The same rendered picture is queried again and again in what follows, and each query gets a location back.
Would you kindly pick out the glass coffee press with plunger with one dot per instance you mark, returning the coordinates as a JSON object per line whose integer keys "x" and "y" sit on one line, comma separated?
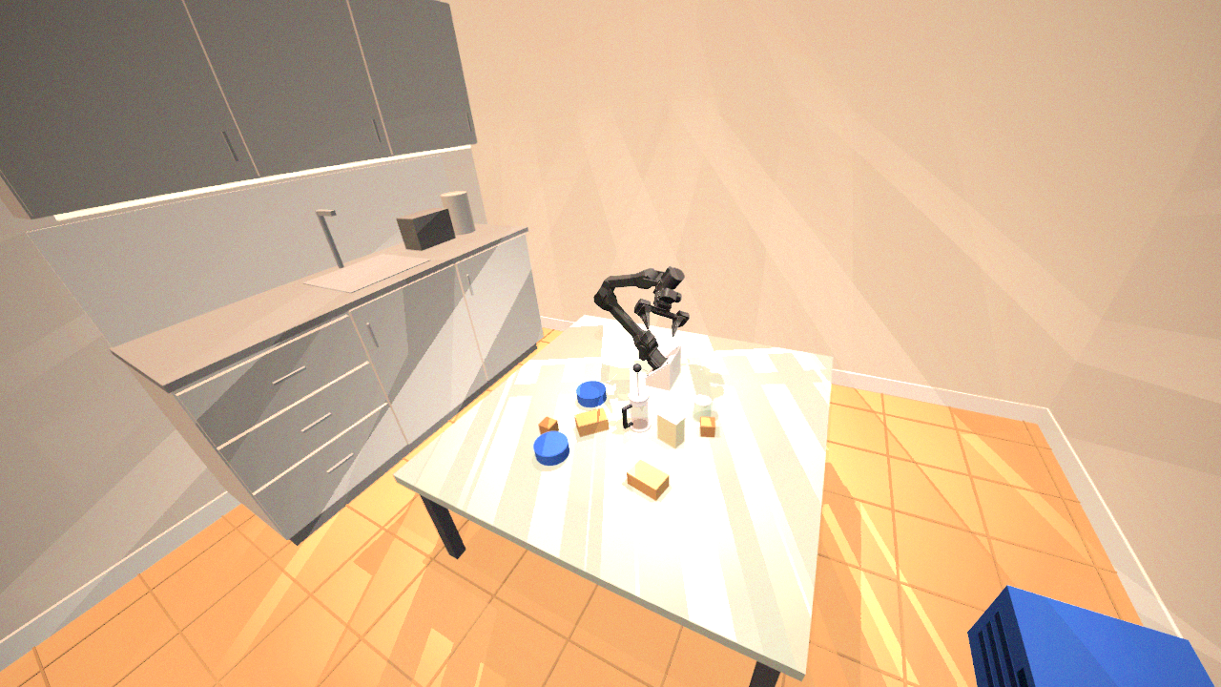
{"x": 639, "y": 408}

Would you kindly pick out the blue short cylinder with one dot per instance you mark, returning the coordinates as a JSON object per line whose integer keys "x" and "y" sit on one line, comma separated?
{"x": 551, "y": 448}
{"x": 591, "y": 394}

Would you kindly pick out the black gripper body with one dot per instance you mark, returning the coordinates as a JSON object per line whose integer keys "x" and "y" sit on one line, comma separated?
{"x": 662, "y": 309}

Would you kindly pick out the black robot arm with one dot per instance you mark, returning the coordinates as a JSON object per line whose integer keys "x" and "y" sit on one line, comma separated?
{"x": 665, "y": 282}

